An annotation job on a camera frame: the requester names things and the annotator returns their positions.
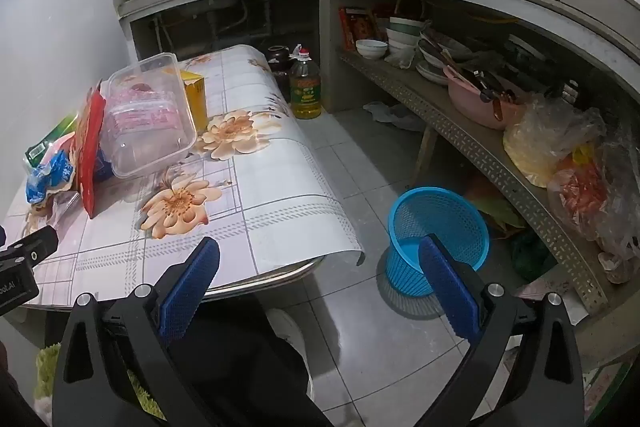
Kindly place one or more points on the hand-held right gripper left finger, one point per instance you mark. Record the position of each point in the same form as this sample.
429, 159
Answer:
190, 292

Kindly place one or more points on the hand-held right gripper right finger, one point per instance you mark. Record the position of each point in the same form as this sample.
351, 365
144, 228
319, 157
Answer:
447, 292

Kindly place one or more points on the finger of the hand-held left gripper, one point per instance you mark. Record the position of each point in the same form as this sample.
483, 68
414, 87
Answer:
30, 247

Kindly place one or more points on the blue mesh plastic basket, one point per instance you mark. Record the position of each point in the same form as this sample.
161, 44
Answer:
430, 217

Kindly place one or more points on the green plastic bottle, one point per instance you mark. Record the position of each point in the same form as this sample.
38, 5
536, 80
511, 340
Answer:
47, 142

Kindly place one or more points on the red snack packet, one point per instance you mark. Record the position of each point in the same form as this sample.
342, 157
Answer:
87, 157

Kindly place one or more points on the clear plastic container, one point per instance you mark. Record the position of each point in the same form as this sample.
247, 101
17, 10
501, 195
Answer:
150, 152

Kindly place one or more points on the blue plastic packet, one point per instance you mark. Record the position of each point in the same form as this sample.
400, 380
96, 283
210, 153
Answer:
50, 179

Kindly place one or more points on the green fluffy cushion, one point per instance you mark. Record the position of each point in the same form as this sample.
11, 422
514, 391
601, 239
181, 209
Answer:
45, 372

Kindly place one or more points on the metal rimmed table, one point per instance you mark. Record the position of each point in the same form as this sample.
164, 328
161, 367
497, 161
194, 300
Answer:
280, 278

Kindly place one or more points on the dark green plastic bag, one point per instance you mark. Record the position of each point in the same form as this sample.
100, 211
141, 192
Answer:
532, 254

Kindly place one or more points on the person's black trouser leg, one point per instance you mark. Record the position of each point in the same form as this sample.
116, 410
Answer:
240, 372

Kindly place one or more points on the person's white shoe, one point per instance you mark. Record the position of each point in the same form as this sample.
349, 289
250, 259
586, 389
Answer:
292, 332

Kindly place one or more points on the floral tablecloth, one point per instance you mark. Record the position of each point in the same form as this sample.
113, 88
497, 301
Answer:
250, 192

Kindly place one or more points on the wooden leg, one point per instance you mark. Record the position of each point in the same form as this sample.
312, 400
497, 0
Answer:
425, 152

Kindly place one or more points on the perforated metal shelf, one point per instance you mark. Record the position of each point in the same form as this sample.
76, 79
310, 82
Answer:
480, 148

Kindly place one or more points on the clear bag with red contents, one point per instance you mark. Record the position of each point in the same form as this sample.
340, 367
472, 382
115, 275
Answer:
580, 192

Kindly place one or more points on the yellow plastic bag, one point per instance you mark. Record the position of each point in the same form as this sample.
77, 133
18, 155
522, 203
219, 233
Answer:
540, 147

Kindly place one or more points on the white cloth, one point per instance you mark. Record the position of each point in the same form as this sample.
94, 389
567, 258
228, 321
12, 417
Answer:
395, 114

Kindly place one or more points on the pink plastic basin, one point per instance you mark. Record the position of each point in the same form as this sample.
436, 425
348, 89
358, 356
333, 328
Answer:
472, 104

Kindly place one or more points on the yellow cardboard box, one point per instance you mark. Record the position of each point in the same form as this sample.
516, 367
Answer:
196, 99

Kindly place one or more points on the stack of white plates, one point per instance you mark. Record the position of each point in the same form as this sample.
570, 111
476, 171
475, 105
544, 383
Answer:
430, 69

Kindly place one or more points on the cooking oil bottle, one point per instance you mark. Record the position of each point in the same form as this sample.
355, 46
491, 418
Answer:
305, 89

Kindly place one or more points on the dark brown jar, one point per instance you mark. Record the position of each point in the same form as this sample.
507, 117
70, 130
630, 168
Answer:
278, 64

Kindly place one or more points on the white bowl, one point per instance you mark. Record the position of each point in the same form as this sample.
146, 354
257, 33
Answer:
371, 49

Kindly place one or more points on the stack of white bowls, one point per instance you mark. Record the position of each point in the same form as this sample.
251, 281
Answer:
405, 34

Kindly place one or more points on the red printed box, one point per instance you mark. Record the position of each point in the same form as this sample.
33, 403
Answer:
357, 29

